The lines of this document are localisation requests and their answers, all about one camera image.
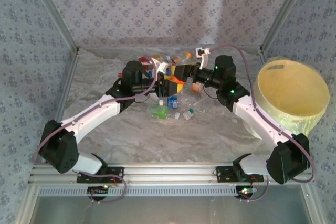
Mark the clear crushed plastic bottle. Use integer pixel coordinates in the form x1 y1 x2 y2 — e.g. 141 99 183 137
181 87 211 109

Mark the green label clear bottle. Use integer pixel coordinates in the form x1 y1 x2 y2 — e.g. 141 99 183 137
149 104 169 120

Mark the white bin with yellow liner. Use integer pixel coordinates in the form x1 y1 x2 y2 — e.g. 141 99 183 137
243 60 331 141

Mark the black controller board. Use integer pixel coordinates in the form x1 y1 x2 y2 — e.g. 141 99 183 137
87 185 110 201
235 185 259 201

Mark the grey metal sheet panel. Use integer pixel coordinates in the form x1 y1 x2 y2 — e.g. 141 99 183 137
34 195 313 224

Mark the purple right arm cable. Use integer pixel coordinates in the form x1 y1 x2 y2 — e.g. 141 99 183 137
209 44 317 184

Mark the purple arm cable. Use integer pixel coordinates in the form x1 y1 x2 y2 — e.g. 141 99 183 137
209 44 317 184
31 55 159 164

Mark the aluminium side floor rail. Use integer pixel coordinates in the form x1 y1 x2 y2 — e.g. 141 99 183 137
54 49 80 127

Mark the aluminium frame post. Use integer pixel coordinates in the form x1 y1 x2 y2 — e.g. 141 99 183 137
259 0 313 51
26 0 80 53

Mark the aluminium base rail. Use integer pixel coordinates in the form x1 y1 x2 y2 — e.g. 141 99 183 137
28 163 314 186

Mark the grey slotted cable duct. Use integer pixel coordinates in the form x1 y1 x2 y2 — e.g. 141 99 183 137
38 185 254 197

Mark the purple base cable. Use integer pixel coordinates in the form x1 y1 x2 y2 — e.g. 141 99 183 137
240 176 271 203
78 170 127 204

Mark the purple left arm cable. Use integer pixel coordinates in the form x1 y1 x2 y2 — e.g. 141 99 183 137
31 55 159 164

